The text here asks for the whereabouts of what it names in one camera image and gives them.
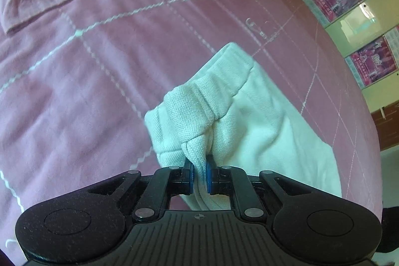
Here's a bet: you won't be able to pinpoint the cream wardrobe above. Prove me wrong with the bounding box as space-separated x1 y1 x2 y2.
264 0 399 113

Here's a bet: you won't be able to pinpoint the brown wooden door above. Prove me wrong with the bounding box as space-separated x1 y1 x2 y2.
371 101 399 151

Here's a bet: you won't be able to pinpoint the upper right purple poster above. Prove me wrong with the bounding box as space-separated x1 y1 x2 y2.
345 26 399 89

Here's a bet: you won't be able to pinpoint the pink checked bed sheet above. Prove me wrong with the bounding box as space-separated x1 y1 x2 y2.
1 0 382 265

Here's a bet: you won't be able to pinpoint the white pants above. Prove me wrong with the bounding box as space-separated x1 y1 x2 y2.
145 43 342 211

